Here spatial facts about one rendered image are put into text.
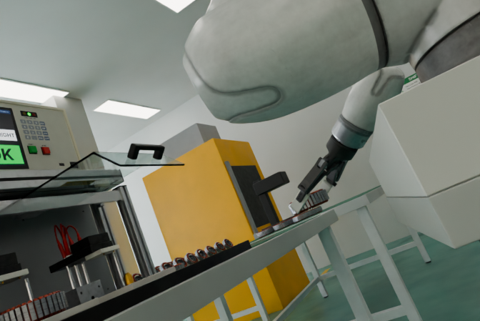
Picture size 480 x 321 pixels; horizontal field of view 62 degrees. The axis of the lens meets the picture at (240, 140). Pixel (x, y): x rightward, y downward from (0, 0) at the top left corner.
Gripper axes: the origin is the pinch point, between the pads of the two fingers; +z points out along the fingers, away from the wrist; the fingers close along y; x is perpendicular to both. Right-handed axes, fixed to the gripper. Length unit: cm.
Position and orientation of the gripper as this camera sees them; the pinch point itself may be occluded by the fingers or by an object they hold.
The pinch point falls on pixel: (308, 200)
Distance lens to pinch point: 113.6
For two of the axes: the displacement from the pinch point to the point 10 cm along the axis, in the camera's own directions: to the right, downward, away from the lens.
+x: -6.5, -5.8, 5.0
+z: -3.9, 8.1, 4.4
